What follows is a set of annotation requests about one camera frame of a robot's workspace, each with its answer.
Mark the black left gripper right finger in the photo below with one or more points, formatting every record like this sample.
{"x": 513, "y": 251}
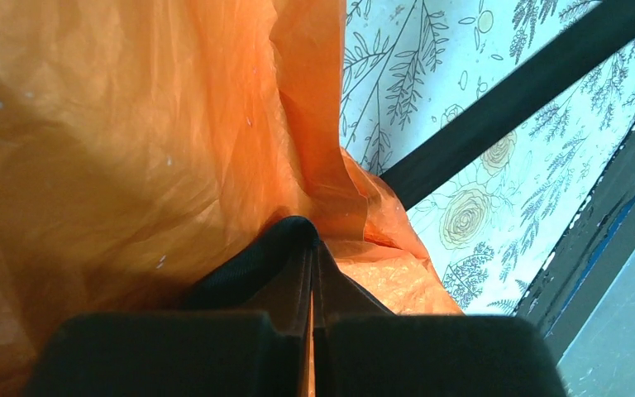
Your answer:
{"x": 361, "y": 348}

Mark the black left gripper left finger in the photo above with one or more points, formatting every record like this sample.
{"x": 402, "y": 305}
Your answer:
{"x": 258, "y": 349}

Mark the orange wrapping paper sheet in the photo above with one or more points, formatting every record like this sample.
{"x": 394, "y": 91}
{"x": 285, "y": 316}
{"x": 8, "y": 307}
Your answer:
{"x": 144, "y": 143}

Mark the floral patterned tablecloth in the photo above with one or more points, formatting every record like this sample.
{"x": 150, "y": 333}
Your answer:
{"x": 411, "y": 67}

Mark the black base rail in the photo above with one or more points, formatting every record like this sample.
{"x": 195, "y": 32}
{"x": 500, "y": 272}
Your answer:
{"x": 588, "y": 256}

